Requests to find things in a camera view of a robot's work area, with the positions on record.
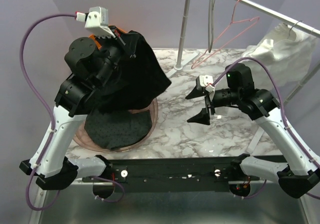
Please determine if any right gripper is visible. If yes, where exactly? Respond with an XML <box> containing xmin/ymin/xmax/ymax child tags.
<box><xmin>185</xmin><ymin>85</ymin><xmax>240</xmax><ymax>125</ymax></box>

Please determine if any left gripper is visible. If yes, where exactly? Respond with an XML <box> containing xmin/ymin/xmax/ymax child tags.
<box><xmin>94</xmin><ymin>25</ymin><xmax>140</xmax><ymax>88</ymax></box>

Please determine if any pink wire hanger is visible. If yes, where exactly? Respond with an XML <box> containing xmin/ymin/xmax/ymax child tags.
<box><xmin>191</xmin><ymin>0</ymin><xmax>261</xmax><ymax>70</ymax></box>

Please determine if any white skirt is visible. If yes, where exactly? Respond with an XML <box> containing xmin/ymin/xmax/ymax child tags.
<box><xmin>241</xmin><ymin>23</ymin><xmax>319</xmax><ymax>87</ymax></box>

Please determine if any grey hanger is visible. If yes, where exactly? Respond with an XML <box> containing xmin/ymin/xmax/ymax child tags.
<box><xmin>287</xmin><ymin>20</ymin><xmax>303</xmax><ymax>39</ymax></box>
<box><xmin>207</xmin><ymin>0</ymin><xmax>216</xmax><ymax>53</ymax></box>

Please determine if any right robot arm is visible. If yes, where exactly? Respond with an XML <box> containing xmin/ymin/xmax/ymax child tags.
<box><xmin>186</xmin><ymin>63</ymin><xmax>320</xmax><ymax>198</ymax></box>

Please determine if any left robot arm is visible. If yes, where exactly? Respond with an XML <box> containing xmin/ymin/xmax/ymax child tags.
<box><xmin>19</xmin><ymin>29</ymin><xmax>126</xmax><ymax>190</ymax></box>

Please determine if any orange plastic bin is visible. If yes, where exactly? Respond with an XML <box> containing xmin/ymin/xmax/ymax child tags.
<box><xmin>89</xmin><ymin>28</ymin><xmax>127</xmax><ymax>49</ymax></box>

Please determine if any black mounting bar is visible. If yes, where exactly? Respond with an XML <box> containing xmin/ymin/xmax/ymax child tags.
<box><xmin>82</xmin><ymin>155</ymin><xmax>281</xmax><ymax>193</ymax></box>

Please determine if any black dotted garment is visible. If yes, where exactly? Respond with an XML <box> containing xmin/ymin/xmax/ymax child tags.
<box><xmin>84</xmin><ymin>110</ymin><xmax>152</xmax><ymax>150</ymax></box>

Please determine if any clear pink plastic basket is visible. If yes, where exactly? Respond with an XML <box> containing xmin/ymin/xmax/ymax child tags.
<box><xmin>73</xmin><ymin>99</ymin><xmax>158</xmax><ymax>153</ymax></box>

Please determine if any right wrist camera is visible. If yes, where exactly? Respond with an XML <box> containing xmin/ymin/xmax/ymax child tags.
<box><xmin>195</xmin><ymin>75</ymin><xmax>215</xmax><ymax>93</ymax></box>

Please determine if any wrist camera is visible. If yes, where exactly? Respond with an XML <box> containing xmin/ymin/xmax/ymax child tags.
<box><xmin>75</xmin><ymin>7</ymin><xmax>116</xmax><ymax>39</ymax></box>
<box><xmin>195</xmin><ymin>75</ymin><xmax>215</xmax><ymax>93</ymax></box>

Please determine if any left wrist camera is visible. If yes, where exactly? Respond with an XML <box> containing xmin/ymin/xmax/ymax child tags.
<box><xmin>75</xmin><ymin>7</ymin><xmax>116</xmax><ymax>39</ymax></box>

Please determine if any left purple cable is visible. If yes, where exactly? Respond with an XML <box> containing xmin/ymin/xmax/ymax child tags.
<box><xmin>19</xmin><ymin>13</ymin><xmax>125</xmax><ymax>211</ymax></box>

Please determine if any silver clothes rack rail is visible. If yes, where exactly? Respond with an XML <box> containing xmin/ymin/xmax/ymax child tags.
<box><xmin>235</xmin><ymin>0</ymin><xmax>320</xmax><ymax>38</ymax></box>

